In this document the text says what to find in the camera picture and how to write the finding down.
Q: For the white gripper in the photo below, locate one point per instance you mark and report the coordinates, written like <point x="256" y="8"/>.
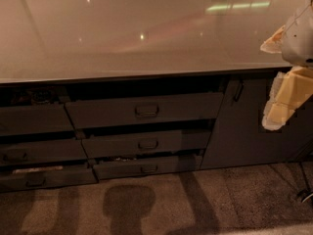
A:
<point x="300" y="39"/>

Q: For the dark cabinet door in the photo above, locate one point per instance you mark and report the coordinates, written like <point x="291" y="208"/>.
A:
<point x="238" y="137"/>

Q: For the dark object on floor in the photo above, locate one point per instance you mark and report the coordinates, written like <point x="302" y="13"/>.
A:
<point x="304" y="195"/>

